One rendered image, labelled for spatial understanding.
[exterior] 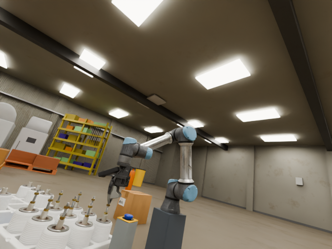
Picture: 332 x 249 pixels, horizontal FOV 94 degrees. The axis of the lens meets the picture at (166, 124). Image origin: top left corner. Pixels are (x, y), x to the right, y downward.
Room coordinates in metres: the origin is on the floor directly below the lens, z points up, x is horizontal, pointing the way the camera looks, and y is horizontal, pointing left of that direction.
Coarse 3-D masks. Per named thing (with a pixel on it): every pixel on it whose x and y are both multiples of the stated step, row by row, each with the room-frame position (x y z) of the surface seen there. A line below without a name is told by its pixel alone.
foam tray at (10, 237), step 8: (0, 224) 0.83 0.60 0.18; (0, 232) 0.77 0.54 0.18; (8, 232) 0.78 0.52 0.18; (0, 240) 0.75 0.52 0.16; (8, 240) 0.74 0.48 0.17; (16, 240) 0.74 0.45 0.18; (0, 248) 0.74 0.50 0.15; (8, 248) 0.72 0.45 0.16; (16, 248) 0.69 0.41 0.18; (24, 248) 0.70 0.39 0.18; (32, 248) 0.72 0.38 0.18; (88, 248) 0.80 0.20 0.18; (96, 248) 0.83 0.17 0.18; (104, 248) 0.87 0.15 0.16
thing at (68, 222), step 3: (57, 216) 0.86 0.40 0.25; (57, 219) 0.85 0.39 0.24; (66, 219) 0.84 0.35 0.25; (69, 219) 0.85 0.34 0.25; (72, 219) 0.86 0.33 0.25; (75, 219) 0.87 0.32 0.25; (54, 222) 0.86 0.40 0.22; (66, 222) 0.84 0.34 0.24; (69, 222) 0.85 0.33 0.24; (72, 222) 0.86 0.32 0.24; (69, 225) 0.85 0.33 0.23
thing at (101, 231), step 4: (96, 224) 0.89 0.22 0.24; (100, 224) 0.89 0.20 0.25; (104, 224) 0.89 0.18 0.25; (108, 224) 0.91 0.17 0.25; (96, 228) 0.89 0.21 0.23; (100, 228) 0.89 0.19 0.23; (104, 228) 0.89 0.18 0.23; (108, 228) 0.91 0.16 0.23; (96, 232) 0.89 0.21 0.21; (100, 232) 0.89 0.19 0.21; (104, 232) 0.90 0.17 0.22; (108, 232) 0.91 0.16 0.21; (92, 236) 0.89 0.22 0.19; (96, 236) 0.89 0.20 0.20; (100, 236) 0.89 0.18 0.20; (104, 236) 0.90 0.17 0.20; (108, 236) 0.93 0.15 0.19; (92, 240) 0.89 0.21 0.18; (96, 240) 0.89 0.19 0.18; (100, 240) 0.89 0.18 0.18; (104, 240) 0.91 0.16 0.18
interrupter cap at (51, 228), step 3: (51, 225) 0.73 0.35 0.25; (54, 225) 0.74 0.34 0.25; (63, 225) 0.75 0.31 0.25; (66, 225) 0.76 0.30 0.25; (48, 228) 0.70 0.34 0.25; (51, 228) 0.70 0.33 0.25; (54, 228) 0.72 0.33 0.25; (63, 228) 0.74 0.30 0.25; (66, 228) 0.73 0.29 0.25; (69, 228) 0.74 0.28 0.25; (54, 231) 0.69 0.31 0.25; (57, 231) 0.69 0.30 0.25; (60, 231) 0.70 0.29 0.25; (63, 231) 0.71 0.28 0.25
